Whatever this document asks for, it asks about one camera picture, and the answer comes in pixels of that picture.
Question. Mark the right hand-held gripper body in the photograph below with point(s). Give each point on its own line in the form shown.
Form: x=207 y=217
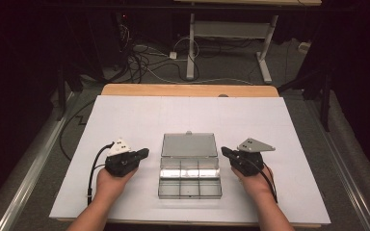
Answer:
x=249 y=163

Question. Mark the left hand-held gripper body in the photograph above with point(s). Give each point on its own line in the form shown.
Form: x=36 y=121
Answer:
x=122 y=163

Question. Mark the clear plastic compartment box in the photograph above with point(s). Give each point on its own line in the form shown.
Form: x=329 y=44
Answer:
x=189 y=163

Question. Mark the person's right hand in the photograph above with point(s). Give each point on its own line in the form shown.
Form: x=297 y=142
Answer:
x=257 y=184

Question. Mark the person's left hand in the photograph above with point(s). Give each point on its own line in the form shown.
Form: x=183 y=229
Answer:
x=112 y=184

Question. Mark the white table cover sheet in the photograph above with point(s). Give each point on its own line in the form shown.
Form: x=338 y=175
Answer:
x=125 y=118

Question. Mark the dark round table grommet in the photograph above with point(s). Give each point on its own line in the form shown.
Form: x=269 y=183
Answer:
x=223 y=95

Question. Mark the black metal stand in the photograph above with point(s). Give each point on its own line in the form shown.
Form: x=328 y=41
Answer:
x=62 y=93
x=325 y=96

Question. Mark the white power adapter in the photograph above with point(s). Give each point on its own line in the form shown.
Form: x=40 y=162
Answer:
x=172 y=55

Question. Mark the dark equipment box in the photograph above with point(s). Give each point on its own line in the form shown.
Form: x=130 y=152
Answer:
x=120 y=38

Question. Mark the aluminium floor rail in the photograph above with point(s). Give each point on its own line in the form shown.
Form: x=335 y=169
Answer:
x=340 y=160
x=35 y=163

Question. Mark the white metal desk frame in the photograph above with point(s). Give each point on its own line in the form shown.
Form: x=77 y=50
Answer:
x=231 y=29

